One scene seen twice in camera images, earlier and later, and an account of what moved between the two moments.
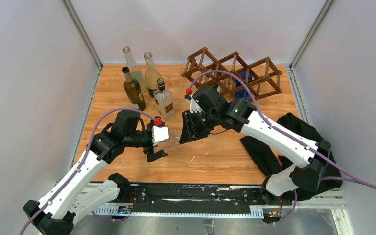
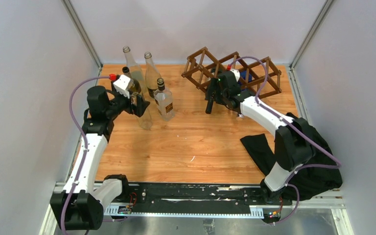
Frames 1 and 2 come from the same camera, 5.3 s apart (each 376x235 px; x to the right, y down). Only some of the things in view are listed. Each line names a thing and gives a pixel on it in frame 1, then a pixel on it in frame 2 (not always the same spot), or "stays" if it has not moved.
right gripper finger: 188,131 → 211,94
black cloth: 270,162 stays
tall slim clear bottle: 173,141 → 145,120
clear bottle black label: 152,75 stays
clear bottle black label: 136,73 stays
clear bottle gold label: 164,101 stays
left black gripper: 152,155 → 129,108
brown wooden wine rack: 232,74 stays
